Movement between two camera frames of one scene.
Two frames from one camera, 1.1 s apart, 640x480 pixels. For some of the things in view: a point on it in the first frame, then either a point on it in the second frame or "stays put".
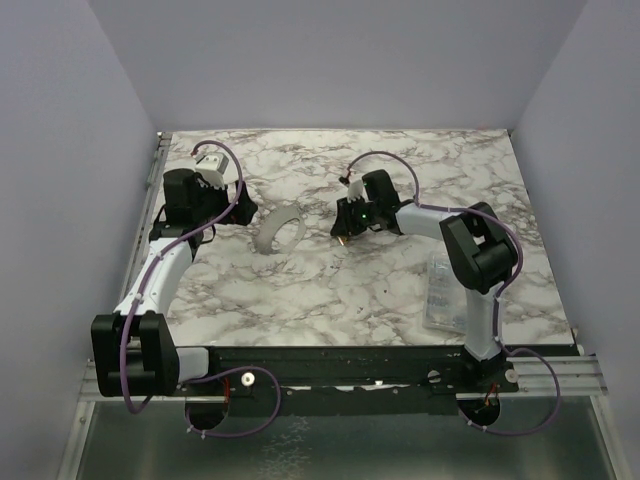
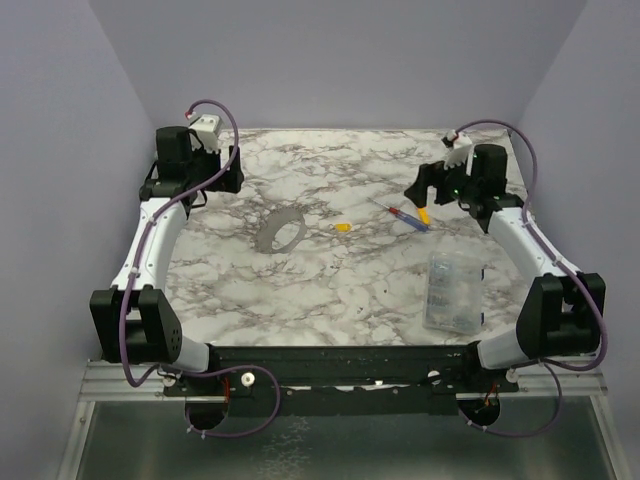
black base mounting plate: x=325 y=380 stays put
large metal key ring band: x=264 y=240 stays put
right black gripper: x=348 y=220 to x=435 y=181
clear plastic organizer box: x=445 y=299 stays put
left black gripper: x=242 y=212 to x=229 y=181
